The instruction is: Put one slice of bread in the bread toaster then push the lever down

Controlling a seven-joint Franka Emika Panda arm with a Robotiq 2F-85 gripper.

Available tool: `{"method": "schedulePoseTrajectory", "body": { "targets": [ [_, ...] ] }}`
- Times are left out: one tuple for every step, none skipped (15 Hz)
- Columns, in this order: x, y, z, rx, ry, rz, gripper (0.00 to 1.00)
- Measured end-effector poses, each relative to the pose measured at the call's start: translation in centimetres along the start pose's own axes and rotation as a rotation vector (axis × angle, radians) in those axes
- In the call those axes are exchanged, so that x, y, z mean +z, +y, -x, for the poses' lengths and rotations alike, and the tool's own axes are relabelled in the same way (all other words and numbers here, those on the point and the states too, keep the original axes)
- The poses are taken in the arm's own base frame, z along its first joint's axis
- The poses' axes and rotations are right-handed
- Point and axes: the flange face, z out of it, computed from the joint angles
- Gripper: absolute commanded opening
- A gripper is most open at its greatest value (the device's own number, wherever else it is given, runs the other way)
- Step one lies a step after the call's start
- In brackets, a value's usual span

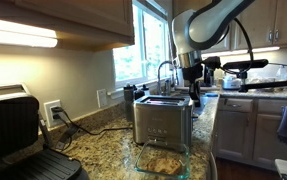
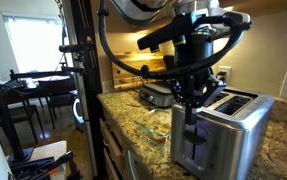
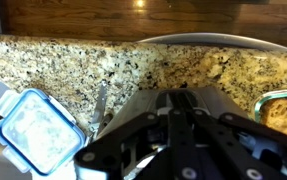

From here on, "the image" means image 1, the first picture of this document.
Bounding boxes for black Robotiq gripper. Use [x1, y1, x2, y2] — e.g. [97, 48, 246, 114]
[182, 64, 205, 108]

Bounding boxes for stainless steel two-slot toaster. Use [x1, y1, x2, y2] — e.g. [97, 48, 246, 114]
[131, 95, 195, 154]

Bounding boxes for chrome kitchen faucet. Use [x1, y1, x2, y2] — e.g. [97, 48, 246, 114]
[156, 60, 181, 97]

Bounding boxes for white cooking pot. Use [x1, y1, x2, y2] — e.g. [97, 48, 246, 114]
[222, 74, 243, 90]

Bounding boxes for beige base cabinet with drawers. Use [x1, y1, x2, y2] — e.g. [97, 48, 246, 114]
[214, 97, 287, 172]

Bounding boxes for clear glass baking dish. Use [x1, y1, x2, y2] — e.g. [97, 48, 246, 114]
[134, 141, 191, 180]

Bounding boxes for black bottle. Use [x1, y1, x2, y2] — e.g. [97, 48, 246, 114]
[123, 83, 136, 123]

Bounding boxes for kitchen window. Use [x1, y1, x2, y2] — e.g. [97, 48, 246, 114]
[112, 0, 171, 90]

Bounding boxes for under-cabinet light strip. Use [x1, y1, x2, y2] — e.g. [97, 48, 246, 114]
[0, 16, 59, 49]
[201, 46, 281, 58]

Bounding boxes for black panini grill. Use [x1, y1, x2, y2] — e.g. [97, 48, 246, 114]
[0, 83, 91, 180]

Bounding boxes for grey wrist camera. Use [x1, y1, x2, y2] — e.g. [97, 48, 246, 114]
[171, 57, 181, 69]

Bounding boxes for black bar-shaped camera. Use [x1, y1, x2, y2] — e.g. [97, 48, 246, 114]
[222, 58, 270, 71]

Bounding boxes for curved silver appliance handle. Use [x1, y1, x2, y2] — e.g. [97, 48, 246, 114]
[206, 151, 219, 180]

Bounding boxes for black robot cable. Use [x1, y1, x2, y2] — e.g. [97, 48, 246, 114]
[221, 17, 255, 75]

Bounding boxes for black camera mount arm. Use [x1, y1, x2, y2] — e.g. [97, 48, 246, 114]
[237, 69, 287, 94]

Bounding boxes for white wall switch plate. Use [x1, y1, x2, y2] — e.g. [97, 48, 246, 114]
[96, 88, 109, 109]

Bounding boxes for black toaster power cable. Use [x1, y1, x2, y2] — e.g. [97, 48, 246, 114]
[51, 106, 134, 137]

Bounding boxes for wall cabinet with metal handles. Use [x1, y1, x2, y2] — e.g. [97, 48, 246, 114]
[172, 0, 287, 54]

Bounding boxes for grey grill power cable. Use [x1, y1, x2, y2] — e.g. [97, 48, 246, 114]
[53, 113, 80, 152]

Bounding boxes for white wall power outlet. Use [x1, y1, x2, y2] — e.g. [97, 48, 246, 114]
[43, 99, 64, 129]

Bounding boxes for wooden wall cabinet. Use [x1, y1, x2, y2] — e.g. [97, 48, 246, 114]
[0, 0, 136, 53]

